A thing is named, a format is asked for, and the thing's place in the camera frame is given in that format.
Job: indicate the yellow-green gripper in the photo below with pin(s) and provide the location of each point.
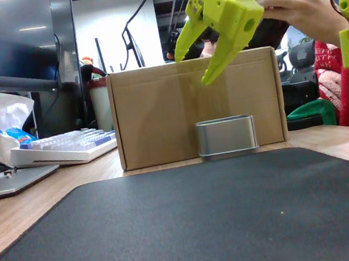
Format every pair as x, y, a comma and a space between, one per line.
233, 13

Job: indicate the square metal tin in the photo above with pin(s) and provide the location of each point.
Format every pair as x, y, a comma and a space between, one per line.
226, 137

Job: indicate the brown cardboard box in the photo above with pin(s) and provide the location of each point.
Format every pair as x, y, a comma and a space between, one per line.
160, 116

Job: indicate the black office chair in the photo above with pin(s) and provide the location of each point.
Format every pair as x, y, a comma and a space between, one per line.
302, 57

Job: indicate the red plush toy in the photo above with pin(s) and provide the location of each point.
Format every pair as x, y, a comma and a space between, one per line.
90, 67

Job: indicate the white waste bin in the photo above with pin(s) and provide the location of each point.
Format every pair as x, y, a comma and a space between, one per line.
100, 104

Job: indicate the green fabric item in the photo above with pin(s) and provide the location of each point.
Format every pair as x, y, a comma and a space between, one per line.
312, 113

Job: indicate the red knitted sweater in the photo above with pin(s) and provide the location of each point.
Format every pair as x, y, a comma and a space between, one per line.
334, 85

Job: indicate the white blue keyboard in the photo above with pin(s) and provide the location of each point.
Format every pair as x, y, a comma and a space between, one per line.
68, 146

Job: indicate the black mouse mat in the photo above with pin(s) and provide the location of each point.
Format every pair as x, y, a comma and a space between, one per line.
189, 224

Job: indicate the black computer monitor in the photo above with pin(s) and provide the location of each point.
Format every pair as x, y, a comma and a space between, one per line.
7, 39

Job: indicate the blue white tissue pack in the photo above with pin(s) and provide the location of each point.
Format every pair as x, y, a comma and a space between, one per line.
13, 118

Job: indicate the grey monitor stand base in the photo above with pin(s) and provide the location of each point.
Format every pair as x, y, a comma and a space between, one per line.
12, 183

